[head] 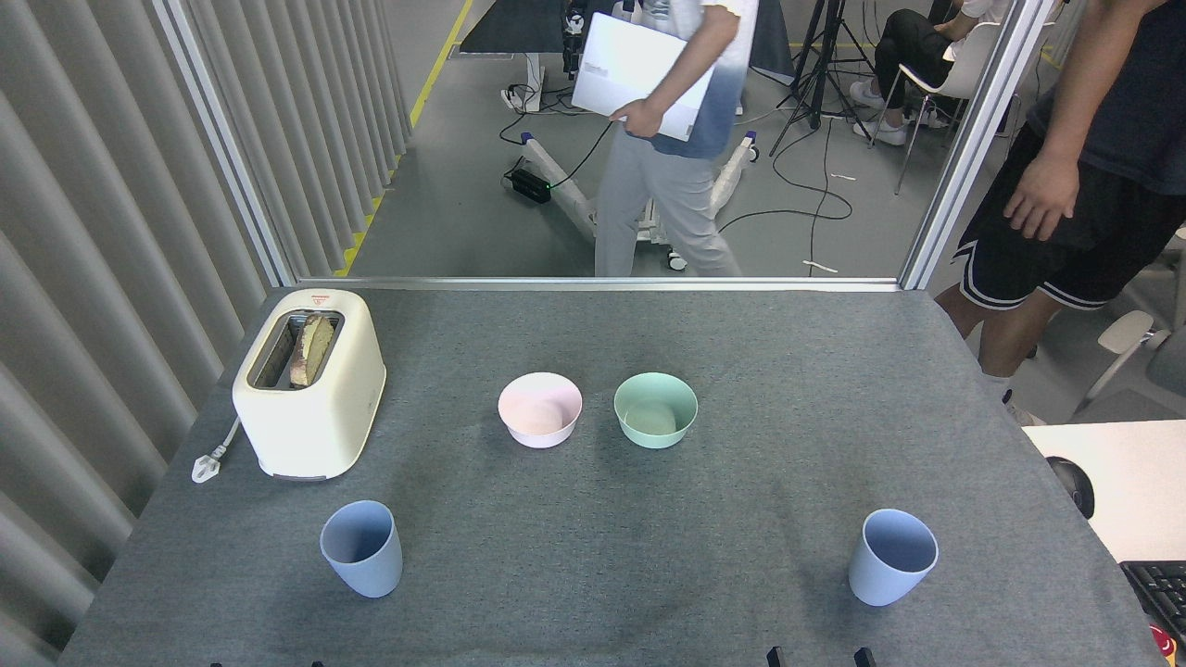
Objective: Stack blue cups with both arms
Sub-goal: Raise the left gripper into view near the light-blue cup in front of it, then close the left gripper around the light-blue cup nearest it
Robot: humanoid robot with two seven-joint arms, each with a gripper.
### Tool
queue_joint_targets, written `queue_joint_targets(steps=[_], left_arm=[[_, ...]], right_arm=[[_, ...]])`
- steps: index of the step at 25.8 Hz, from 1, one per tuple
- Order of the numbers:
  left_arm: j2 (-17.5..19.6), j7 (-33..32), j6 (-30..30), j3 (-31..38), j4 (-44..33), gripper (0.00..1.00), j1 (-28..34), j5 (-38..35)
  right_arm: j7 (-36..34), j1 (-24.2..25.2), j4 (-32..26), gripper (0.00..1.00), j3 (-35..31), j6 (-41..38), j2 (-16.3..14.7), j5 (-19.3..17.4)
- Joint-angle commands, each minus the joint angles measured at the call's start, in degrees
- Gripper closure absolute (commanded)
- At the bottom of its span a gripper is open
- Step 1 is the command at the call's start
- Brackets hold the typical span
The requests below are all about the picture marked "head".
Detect black tripod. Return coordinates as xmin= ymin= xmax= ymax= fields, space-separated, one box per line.
xmin=769 ymin=0 xmax=877 ymax=157

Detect white chair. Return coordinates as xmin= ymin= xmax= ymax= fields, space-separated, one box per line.
xmin=871 ymin=20 xmax=1006 ymax=195

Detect person's hand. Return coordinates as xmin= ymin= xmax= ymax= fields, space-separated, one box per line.
xmin=609 ymin=97 xmax=665 ymax=140

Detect silver frame post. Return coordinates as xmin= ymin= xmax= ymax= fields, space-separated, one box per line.
xmin=153 ymin=0 xmax=298 ymax=287
xmin=899 ymin=0 xmax=1057 ymax=291

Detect white desk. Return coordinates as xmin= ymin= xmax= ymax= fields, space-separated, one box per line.
xmin=1022 ymin=420 xmax=1186 ymax=563

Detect black power brick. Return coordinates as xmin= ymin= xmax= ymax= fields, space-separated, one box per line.
xmin=506 ymin=167 xmax=553 ymax=204

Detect grey office chair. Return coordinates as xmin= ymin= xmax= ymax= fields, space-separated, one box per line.
xmin=1073 ymin=310 xmax=1186 ymax=420

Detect blue plastic cup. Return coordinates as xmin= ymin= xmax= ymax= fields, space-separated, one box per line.
xmin=320 ymin=500 xmax=404 ymax=598
xmin=848 ymin=509 xmax=939 ymax=608

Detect black keyboard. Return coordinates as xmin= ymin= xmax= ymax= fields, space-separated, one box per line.
xmin=1119 ymin=560 xmax=1186 ymax=645

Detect silver frame rail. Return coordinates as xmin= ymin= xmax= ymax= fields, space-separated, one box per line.
xmin=295 ymin=275 xmax=902 ymax=294

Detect black computer mouse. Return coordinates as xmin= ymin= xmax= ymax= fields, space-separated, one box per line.
xmin=1047 ymin=456 xmax=1096 ymax=520

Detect black floor cable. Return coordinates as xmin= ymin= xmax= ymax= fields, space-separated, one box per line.
xmin=718 ymin=119 xmax=854 ymax=277

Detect person in grey trousers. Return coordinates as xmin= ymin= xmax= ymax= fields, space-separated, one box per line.
xmin=593 ymin=0 xmax=761 ymax=277

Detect seated person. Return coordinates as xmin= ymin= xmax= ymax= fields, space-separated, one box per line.
xmin=848 ymin=0 xmax=1011 ymax=146

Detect pink bowl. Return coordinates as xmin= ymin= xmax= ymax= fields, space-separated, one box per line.
xmin=498 ymin=372 xmax=584 ymax=450

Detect cream toaster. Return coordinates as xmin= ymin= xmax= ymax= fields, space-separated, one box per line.
xmin=232 ymin=288 xmax=387 ymax=481

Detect bread slice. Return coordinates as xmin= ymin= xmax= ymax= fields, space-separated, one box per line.
xmin=289 ymin=313 xmax=336 ymax=388

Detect person's right hand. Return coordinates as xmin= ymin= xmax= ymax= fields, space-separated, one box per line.
xmin=1003 ymin=153 xmax=1081 ymax=242

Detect white toaster cord with plug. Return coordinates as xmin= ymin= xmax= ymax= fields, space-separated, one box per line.
xmin=191 ymin=417 xmax=242 ymax=485

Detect dark table with white legs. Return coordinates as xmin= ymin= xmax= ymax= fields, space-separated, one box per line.
xmin=461 ymin=0 xmax=798 ymax=114

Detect green bowl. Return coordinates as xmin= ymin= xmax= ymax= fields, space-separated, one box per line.
xmin=613 ymin=372 xmax=699 ymax=450

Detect grey corrugated panel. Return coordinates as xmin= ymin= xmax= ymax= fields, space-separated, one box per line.
xmin=0 ymin=0 xmax=414 ymax=667

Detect white box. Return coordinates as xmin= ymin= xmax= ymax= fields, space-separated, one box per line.
xmin=571 ymin=11 xmax=719 ymax=142

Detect person in black shorts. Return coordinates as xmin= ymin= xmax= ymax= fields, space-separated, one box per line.
xmin=934 ymin=0 xmax=1186 ymax=427

